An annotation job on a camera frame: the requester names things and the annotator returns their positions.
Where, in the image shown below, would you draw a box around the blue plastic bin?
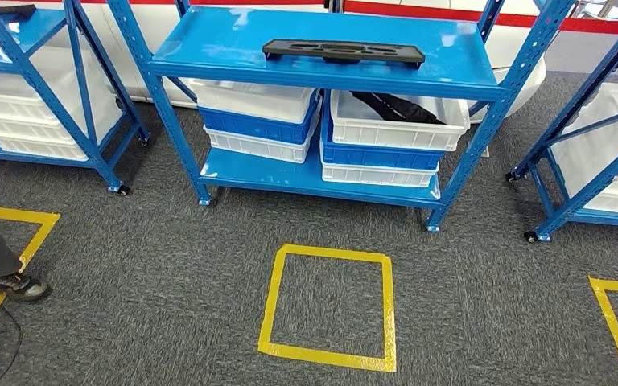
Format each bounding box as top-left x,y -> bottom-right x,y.
319,104 -> 446,172
198,96 -> 322,146

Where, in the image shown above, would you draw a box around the blue metal shelf rack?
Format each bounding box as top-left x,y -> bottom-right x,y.
505,0 -> 618,244
0,0 -> 151,197
106,0 -> 577,234

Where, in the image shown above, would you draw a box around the white car red stripe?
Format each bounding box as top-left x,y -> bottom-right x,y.
0,0 -> 618,125

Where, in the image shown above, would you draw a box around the black plastic strips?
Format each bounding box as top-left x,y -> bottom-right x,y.
349,90 -> 447,126

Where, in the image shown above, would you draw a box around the thin black floor cable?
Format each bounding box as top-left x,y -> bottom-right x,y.
0,302 -> 24,386

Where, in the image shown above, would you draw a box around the long black plastic part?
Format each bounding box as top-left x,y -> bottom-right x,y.
0,4 -> 38,26
262,39 -> 426,70

